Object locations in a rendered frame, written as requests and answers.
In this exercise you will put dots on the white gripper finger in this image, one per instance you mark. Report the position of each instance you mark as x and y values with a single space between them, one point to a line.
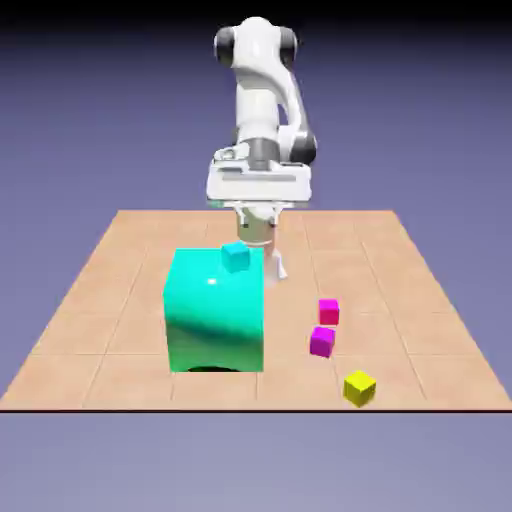
274 216
241 216

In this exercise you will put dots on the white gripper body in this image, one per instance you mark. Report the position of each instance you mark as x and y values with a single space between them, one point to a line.
260 188

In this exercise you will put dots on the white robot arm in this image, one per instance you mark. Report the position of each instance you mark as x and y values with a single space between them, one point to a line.
256 100

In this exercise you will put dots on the small cyan cube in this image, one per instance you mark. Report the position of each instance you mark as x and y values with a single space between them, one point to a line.
236 256

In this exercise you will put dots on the small pink cube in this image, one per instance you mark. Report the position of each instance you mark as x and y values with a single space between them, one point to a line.
328 312

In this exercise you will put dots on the small magenta cube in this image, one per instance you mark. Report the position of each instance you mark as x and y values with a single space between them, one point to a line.
322 342

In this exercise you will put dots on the small yellow cube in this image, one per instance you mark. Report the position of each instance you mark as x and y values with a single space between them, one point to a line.
359 388

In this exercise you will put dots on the large turquoise box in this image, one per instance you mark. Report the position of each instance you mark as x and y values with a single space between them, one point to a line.
214 316

